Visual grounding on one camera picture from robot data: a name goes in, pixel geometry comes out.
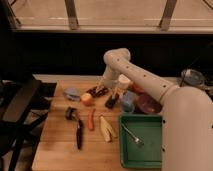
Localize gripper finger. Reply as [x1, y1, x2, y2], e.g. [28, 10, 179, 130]
[112, 87, 119, 99]
[95, 85, 101, 93]

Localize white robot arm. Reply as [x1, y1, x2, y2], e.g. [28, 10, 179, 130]
[99, 48, 213, 171]

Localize dark grape bunch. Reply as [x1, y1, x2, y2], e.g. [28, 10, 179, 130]
[87, 87, 109, 98]

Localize white cup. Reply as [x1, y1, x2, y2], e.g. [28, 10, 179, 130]
[118, 74, 131, 90]

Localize blue cup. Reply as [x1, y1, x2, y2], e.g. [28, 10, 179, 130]
[120, 91, 136, 113]

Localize orange apple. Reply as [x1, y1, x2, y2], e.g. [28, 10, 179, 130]
[81, 93, 94, 106]

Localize blue cloth toy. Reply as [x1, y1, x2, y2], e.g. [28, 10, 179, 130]
[64, 87, 80, 101]

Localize orange carrot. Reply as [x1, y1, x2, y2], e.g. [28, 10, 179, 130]
[88, 109, 96, 131]

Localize black round can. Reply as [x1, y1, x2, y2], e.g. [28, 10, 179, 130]
[65, 107, 77, 120]

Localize green plastic tray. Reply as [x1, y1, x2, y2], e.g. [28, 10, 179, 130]
[119, 114, 162, 169]

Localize metal fork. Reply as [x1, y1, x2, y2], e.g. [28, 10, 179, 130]
[121, 123, 144, 146]

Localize grey round device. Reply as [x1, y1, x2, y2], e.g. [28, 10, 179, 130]
[181, 69, 205, 87]

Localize black handled knife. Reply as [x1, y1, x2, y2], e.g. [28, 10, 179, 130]
[76, 114, 83, 150]

